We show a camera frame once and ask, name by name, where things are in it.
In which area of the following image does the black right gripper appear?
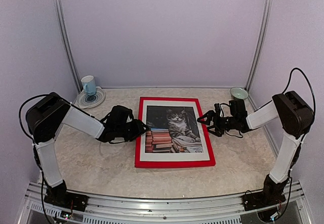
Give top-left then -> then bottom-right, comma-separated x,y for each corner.
197,110 -> 237,137

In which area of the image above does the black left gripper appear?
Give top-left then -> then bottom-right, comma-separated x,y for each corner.
116,119 -> 150,142

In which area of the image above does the cat and books photo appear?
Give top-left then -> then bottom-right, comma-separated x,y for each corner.
145,106 -> 204,153

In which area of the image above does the red wooden picture frame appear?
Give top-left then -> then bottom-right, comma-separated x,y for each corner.
134,97 -> 216,169

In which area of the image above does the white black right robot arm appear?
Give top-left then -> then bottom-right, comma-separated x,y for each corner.
197,68 -> 316,206

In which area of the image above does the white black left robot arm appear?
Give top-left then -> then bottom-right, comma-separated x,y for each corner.
18,92 -> 149,206

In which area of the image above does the pale green ceramic bowl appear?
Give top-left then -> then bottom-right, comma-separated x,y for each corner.
230,87 -> 249,100

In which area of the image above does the white blue swirl plate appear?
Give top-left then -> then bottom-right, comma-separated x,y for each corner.
76,86 -> 105,109

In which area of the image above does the light blue mug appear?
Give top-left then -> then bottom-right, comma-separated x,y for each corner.
81,75 -> 96,96

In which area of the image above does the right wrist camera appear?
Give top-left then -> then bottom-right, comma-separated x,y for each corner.
214,103 -> 224,117

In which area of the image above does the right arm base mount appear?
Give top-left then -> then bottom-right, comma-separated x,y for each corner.
242,175 -> 289,211

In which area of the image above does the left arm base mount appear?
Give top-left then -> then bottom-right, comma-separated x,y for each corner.
44,181 -> 89,212

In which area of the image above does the front aluminium rail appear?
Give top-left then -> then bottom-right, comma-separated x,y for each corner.
14,182 -> 314,223

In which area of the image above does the right aluminium corner post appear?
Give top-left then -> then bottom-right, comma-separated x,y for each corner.
247,0 -> 275,93

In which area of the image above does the aluminium corner post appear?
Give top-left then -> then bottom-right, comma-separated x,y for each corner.
247,0 -> 275,93
53,0 -> 82,94

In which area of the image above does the left aluminium corner post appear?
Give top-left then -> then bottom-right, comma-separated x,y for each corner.
53,0 -> 82,94

